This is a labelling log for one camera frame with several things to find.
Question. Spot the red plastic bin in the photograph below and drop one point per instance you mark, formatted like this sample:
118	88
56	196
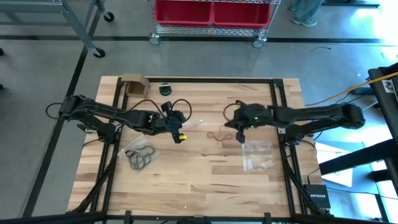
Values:
239	14
183	12

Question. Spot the black round puck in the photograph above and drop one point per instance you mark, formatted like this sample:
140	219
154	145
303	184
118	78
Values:
165	90

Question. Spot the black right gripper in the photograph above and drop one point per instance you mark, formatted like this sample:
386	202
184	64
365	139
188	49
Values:
258	116

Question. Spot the black Netgear network switch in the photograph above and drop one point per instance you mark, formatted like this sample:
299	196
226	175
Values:
317	196

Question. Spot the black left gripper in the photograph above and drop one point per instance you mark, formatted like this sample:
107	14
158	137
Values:
168	123

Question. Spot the clear plastic bag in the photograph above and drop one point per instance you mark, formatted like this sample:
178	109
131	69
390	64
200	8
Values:
258	155
192	124

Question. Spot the small open cardboard box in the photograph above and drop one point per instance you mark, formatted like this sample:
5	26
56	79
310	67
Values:
136	88

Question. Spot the red rubber band tangle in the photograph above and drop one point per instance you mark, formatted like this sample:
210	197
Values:
219	136

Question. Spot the clear zip slider bag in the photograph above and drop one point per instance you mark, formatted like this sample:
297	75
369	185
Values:
140	141

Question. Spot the black wide rubber band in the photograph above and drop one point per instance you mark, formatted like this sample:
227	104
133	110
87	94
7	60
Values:
138	168
149	149
130	152

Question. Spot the white paper sheet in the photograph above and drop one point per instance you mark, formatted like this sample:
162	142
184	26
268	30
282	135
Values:
340	179

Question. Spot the grey metal wheeled cart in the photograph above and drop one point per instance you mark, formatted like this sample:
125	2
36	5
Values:
79	29

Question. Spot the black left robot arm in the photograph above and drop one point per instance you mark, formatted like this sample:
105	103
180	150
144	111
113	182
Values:
109	113

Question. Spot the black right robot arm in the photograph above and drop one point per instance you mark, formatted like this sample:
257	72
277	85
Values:
311	116

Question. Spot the person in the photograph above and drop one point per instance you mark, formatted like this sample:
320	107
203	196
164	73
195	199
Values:
306	12

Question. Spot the white printed sticker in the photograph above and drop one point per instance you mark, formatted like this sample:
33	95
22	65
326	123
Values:
388	86

